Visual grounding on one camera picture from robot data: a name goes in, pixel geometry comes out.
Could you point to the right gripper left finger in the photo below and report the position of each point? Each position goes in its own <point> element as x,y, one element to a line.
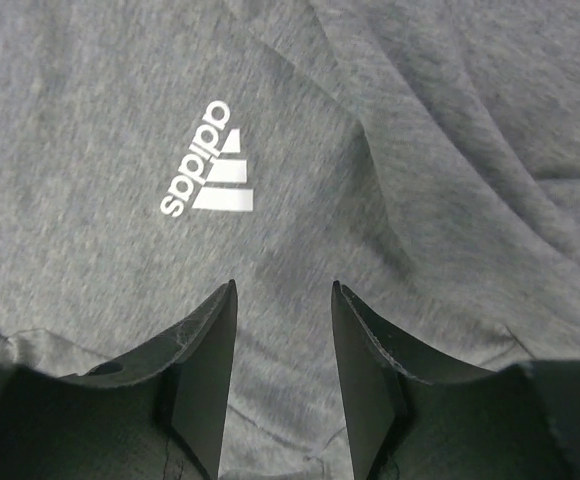
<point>155,412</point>

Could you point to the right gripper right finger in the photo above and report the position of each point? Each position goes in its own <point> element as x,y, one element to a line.
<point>414,412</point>

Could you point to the grey t shirt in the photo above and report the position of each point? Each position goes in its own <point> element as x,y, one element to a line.
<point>424,153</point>

